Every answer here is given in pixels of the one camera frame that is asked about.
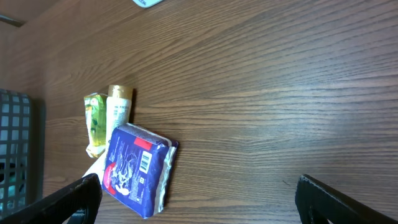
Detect white tube gold cap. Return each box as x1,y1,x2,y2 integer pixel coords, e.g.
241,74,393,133
85,85,133,179

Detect white barcode scanner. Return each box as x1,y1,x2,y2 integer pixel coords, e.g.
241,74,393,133
132,0,163,8

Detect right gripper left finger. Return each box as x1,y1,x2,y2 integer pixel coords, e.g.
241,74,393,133
1,173,103,224

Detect purple snack package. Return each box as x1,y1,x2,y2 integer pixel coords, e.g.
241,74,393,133
102,123,178,219

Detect green drink carton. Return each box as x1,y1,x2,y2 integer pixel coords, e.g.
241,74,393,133
84,93,108,157

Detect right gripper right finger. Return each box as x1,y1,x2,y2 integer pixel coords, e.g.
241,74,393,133
295,174,397,224

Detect grey plastic mesh basket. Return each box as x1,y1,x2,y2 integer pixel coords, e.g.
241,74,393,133
1,89,32,219

